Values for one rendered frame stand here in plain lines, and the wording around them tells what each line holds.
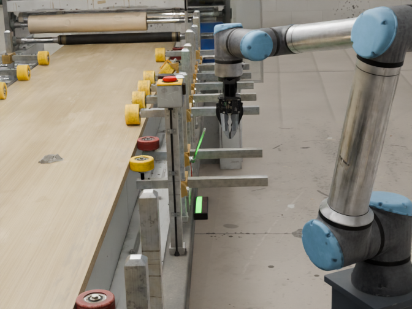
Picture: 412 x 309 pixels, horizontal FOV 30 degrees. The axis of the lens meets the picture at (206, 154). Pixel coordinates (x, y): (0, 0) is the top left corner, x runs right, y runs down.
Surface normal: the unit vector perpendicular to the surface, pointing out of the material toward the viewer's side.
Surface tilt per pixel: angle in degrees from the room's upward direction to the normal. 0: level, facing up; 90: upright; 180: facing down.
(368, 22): 83
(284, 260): 0
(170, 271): 0
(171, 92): 90
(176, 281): 0
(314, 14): 90
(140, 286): 90
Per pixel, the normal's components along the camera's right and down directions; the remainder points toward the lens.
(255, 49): 0.47, 0.23
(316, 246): -0.84, 0.25
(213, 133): -0.01, 0.28
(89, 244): -0.03, -0.96
